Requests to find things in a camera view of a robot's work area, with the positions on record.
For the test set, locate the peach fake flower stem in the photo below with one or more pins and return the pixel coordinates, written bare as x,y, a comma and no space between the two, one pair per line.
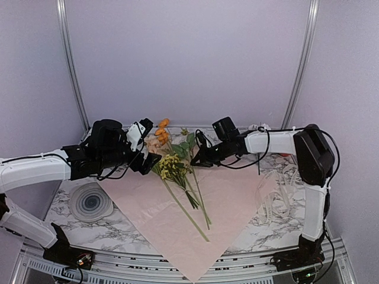
175,192

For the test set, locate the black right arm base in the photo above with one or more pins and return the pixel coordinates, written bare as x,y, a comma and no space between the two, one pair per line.
307,253

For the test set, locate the yellow fake flower bunch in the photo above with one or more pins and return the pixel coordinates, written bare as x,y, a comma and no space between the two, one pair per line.
171,168

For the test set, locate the aluminium frame post left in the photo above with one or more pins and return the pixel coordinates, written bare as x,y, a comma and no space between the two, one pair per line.
67,47

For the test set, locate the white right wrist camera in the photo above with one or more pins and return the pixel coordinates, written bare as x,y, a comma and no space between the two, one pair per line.
202,140

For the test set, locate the orange fake flower stem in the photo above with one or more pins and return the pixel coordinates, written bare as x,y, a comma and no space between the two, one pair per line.
165,139

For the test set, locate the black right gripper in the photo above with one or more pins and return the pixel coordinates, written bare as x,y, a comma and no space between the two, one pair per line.
205,159

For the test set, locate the cream printed ribbon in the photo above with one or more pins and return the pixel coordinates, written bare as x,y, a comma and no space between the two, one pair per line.
273,194

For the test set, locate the pink wrapping paper sheet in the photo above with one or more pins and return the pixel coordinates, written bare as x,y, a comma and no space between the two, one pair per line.
229,197

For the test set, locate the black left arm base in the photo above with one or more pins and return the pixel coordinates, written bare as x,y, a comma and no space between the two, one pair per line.
63,253

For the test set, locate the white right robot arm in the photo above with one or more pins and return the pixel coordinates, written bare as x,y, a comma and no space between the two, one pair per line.
315,162

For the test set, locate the white fake flower bunch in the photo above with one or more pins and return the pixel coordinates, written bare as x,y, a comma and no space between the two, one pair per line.
185,150

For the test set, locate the aluminium frame post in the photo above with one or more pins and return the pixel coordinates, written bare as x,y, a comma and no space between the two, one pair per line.
67,47
304,58

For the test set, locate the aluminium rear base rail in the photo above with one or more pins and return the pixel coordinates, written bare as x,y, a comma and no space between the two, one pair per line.
201,127

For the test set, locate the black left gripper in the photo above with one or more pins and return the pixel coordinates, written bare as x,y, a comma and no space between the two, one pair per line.
149,163

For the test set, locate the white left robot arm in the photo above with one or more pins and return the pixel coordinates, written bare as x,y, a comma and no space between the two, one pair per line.
30,170

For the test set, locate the aluminium frame post right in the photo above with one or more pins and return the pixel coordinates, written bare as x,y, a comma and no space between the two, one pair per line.
304,58

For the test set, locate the aluminium front rail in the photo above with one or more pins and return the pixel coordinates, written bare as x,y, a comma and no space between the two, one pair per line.
143,268

